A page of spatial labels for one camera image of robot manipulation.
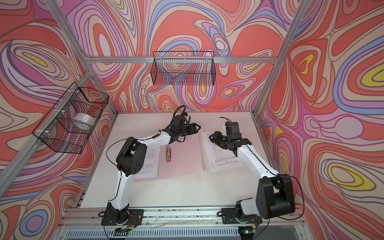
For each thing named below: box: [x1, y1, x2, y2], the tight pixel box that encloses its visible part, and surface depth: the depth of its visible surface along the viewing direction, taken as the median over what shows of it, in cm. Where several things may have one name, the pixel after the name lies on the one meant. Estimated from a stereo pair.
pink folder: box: [134, 132, 204, 181], surface depth 93 cm
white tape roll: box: [72, 112, 96, 131], surface depth 75 cm
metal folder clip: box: [166, 146, 172, 163], surface depth 97 cm
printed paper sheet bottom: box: [202, 132, 244, 171], surface depth 95 cm
